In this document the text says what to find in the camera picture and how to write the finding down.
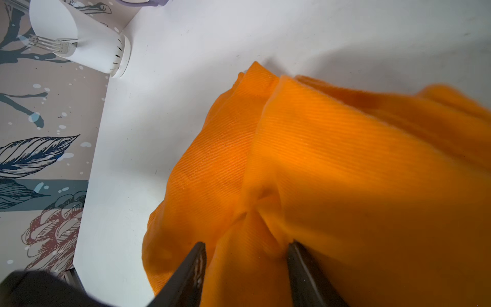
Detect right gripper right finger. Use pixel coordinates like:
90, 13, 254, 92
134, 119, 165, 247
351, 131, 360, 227
287, 241, 349, 307

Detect white tilted container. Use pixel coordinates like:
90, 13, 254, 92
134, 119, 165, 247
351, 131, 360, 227
29, 1, 131, 78

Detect orange long pants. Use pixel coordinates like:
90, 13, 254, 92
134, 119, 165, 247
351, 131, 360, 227
142, 63, 490, 306

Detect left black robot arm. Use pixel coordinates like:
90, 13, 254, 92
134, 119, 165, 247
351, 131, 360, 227
1, 271, 104, 307

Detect purple mug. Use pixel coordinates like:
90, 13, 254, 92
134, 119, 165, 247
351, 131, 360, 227
117, 0, 169, 7

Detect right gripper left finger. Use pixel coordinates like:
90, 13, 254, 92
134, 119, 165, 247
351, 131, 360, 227
148, 242, 207, 307

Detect metal fork in container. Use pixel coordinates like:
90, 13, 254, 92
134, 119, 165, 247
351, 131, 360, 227
18, 35, 78, 58

